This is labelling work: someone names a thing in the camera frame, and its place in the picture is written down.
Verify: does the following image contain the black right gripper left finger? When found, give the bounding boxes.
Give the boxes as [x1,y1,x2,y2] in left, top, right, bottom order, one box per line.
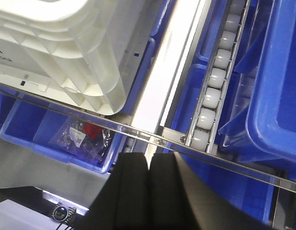
[75,152,149,230]

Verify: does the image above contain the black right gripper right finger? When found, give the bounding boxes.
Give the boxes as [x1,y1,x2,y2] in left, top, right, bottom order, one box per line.
[149,153,271,230]

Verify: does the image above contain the white plastic tote box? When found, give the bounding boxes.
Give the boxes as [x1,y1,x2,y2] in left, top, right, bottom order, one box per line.
[0,0,158,115]

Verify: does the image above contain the blue bin with bags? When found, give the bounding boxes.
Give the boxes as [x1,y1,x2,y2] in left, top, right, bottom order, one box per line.
[0,100,122,174]

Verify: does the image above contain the white roller track right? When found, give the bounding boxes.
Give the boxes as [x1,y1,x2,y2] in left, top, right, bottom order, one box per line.
[185,0,250,154]

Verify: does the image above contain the clear plastic parts bags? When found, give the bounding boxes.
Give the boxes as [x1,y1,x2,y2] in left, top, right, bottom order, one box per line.
[49,118,114,165]

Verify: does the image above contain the blue bin lower middle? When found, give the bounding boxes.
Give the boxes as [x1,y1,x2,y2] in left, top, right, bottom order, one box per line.
[162,62,275,225]

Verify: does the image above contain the large blue bin right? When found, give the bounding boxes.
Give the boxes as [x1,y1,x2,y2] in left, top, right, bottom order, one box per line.
[218,0,296,180]

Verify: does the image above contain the white shelf upright beam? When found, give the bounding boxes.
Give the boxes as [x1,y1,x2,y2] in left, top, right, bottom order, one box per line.
[131,0,211,161]

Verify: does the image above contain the robot base camera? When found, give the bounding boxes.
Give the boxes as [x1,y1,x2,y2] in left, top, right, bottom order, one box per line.
[50,202,77,225]

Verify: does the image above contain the metal shelf front rail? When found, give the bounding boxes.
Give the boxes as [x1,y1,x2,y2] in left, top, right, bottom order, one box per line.
[0,83,296,193]

